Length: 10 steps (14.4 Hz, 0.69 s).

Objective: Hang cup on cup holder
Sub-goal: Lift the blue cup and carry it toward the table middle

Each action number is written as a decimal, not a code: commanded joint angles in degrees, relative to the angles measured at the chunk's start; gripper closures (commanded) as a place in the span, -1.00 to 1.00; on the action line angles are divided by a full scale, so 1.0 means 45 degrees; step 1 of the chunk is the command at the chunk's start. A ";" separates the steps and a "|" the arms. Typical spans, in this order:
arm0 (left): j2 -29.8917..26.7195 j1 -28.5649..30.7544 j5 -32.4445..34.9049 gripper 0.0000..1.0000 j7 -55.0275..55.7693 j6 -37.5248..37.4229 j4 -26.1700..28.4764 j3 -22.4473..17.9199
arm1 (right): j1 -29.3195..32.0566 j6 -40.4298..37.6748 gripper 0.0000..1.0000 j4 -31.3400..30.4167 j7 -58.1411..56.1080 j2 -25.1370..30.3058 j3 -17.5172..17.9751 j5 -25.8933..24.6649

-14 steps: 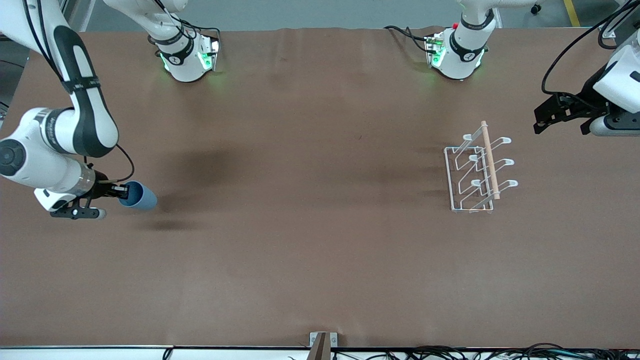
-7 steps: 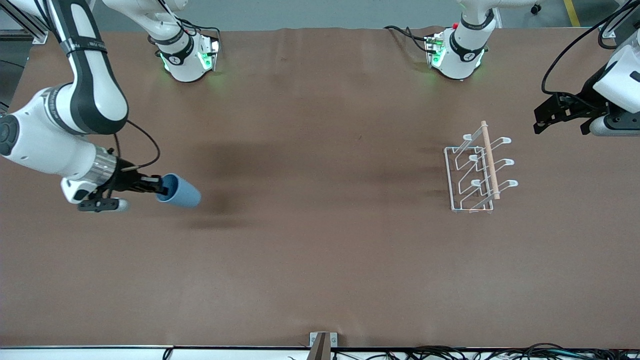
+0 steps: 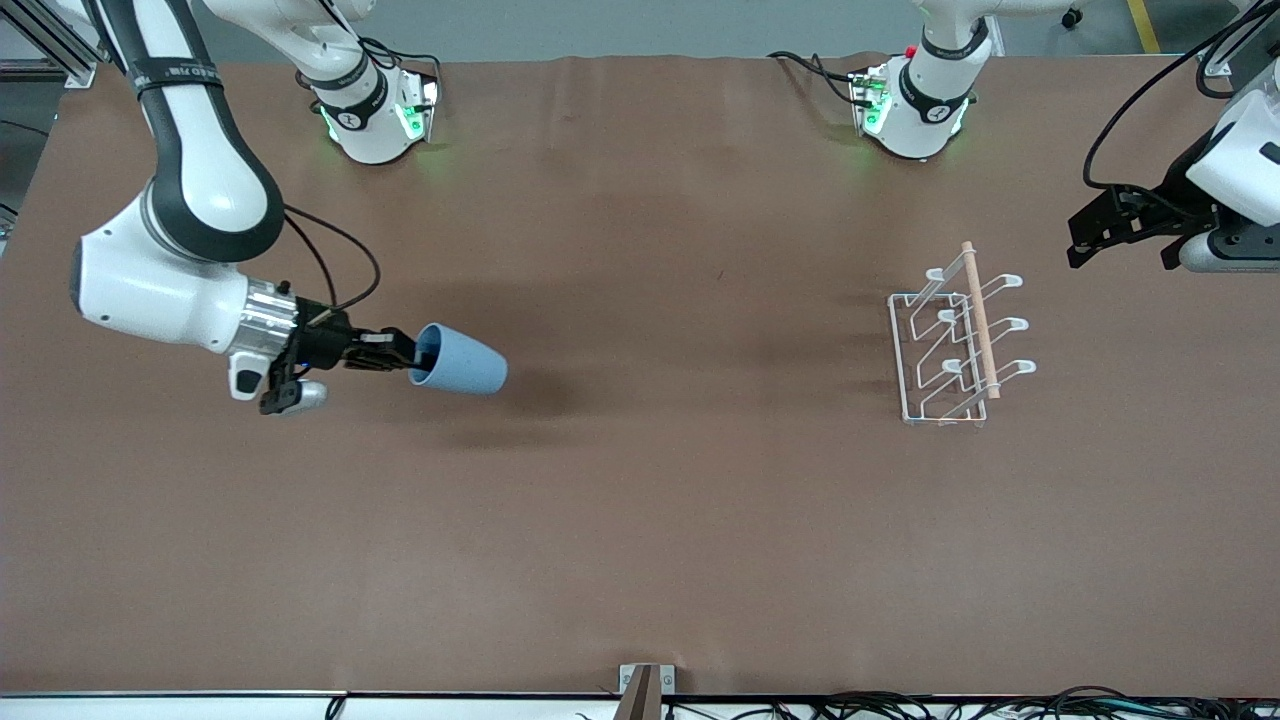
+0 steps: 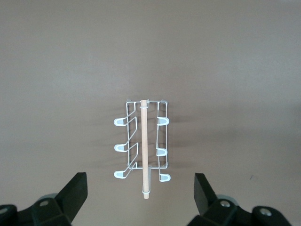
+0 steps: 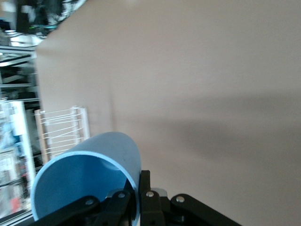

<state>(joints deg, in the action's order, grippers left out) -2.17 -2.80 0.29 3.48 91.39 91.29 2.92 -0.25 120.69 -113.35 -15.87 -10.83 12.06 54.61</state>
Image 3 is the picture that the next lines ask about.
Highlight blue plastic cup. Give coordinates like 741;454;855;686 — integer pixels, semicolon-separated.
407;321;510;397

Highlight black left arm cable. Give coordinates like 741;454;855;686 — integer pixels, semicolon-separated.
1082;0;1273;192

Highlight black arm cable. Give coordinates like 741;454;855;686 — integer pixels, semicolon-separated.
282;204;382;313
1082;0;1273;192

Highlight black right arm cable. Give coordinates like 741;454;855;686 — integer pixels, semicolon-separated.
282;204;382;313

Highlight aluminium frame profile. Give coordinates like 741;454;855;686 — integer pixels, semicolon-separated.
1196;0;1280;81
0;0;102;90

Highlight white wire cup holder rack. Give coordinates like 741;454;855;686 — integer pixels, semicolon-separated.
888;241;1038;429

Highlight black right base cable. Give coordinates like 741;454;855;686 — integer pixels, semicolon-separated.
355;33;444;87

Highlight black base cable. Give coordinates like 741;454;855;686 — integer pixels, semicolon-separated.
767;49;867;107
355;33;444;87

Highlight black left base cable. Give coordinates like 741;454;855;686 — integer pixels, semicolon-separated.
767;49;867;107

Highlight small metal bracket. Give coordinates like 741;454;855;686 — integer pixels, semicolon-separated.
618;663;677;697

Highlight brown camera post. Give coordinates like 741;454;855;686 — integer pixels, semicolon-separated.
614;665;664;720

